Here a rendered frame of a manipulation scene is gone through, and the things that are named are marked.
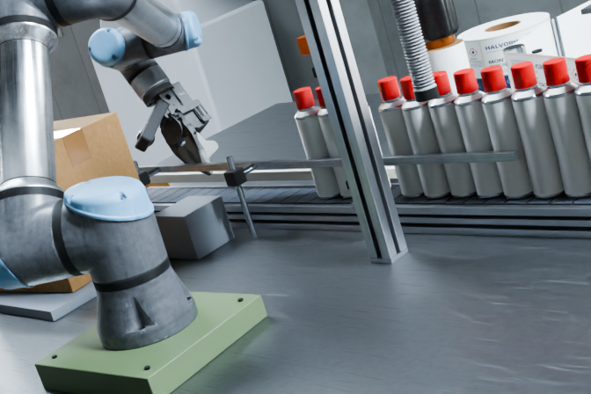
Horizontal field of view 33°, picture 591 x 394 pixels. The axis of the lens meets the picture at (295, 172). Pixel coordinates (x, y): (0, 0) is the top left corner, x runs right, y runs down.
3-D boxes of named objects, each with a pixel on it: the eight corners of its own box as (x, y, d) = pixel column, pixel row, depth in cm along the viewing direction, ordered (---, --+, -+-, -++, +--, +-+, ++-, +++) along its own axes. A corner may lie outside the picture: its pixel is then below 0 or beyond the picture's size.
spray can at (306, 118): (351, 189, 183) (321, 83, 178) (331, 200, 180) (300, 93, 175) (332, 188, 187) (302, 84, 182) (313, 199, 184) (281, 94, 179)
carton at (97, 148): (161, 237, 200) (117, 111, 193) (73, 293, 182) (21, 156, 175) (66, 241, 219) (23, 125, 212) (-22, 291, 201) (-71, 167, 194)
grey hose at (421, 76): (443, 93, 148) (408, -46, 142) (430, 101, 145) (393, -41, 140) (424, 95, 150) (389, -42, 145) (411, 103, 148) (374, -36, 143)
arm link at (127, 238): (157, 273, 141) (128, 185, 137) (70, 292, 143) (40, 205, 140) (177, 243, 152) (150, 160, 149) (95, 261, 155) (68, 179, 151)
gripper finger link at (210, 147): (233, 158, 208) (207, 123, 209) (213, 169, 204) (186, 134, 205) (226, 165, 210) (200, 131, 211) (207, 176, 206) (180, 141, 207)
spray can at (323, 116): (373, 186, 181) (343, 79, 176) (361, 198, 177) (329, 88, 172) (348, 189, 184) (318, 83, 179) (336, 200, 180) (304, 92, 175)
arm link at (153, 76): (138, 71, 206) (124, 92, 212) (150, 89, 205) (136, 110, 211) (164, 61, 211) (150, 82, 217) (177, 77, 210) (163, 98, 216)
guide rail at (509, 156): (519, 158, 150) (517, 149, 149) (515, 162, 149) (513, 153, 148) (110, 172, 226) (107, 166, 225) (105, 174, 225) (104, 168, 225)
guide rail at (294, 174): (550, 172, 156) (548, 161, 155) (547, 175, 155) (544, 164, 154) (142, 181, 232) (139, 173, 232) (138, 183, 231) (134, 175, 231)
